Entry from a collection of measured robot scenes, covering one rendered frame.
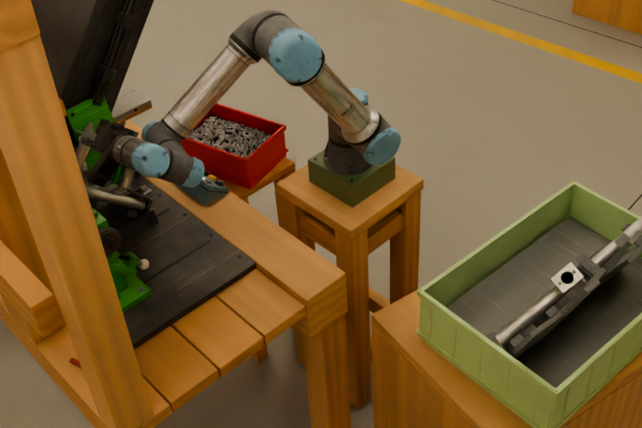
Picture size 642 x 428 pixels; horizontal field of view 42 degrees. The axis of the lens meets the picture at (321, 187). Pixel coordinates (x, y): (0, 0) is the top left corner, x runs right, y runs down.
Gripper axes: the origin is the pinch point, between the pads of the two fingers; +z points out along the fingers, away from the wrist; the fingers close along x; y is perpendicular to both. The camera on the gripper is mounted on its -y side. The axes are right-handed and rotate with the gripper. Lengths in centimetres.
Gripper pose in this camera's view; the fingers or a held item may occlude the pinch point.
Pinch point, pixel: (87, 142)
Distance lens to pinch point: 227.0
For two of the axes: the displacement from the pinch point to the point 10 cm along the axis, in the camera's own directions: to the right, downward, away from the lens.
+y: 3.6, -9.3, 0.3
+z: -6.4, -2.2, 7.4
